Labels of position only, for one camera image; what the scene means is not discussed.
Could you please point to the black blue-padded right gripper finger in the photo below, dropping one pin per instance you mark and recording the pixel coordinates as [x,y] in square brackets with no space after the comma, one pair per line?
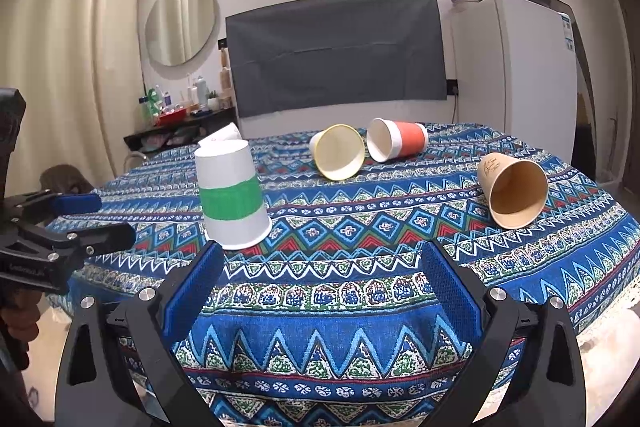
[47,205]
[548,385]
[95,387]

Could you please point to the black wall shelf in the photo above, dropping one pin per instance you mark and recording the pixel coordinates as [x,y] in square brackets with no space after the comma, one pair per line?
[179,133]

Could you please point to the small potted plant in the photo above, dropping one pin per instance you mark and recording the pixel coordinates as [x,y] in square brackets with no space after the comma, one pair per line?
[213,102]

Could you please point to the blue patterned tablecloth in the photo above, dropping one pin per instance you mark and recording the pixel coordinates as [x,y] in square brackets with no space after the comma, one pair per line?
[329,320]

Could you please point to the dark brown chair back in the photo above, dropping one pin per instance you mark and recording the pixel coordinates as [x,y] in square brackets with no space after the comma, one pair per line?
[65,179]

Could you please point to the beige curtain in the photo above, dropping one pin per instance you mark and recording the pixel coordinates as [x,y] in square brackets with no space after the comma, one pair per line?
[77,64]

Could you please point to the dark grey covered television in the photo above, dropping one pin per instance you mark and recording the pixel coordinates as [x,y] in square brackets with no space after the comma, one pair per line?
[310,53]

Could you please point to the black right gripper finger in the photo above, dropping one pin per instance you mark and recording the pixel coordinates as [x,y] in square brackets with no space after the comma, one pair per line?
[83,243]

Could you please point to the oval wall mirror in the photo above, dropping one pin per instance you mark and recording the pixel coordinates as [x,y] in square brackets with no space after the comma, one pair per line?
[176,30]

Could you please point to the green plastic bottle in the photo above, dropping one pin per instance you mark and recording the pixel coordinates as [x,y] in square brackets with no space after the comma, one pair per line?
[154,102]

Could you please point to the white cup with yellow rim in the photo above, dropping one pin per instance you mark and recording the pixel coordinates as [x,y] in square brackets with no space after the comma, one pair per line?
[338,152]

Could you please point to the orange and white paper cup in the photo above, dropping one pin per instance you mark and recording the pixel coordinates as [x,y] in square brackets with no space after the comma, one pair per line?
[391,139]

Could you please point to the white refrigerator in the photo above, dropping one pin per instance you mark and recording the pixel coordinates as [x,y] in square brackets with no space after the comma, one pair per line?
[517,72]

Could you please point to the red tray on shelf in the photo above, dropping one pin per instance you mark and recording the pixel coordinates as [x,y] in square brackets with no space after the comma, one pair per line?
[173,116]

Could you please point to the white cup with green band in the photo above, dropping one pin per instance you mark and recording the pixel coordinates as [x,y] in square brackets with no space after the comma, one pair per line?
[234,211]

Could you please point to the person's left hand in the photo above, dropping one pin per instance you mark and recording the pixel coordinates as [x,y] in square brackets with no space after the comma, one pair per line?
[19,323]

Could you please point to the white spray bottle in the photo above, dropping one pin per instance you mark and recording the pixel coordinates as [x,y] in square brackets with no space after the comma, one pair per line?
[201,92]

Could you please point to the brown kraft paper cup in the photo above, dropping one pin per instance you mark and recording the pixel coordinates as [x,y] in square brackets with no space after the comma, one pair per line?
[515,189]

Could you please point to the white cup with pink dots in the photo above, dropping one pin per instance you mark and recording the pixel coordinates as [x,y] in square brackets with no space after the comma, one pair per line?
[229,132]

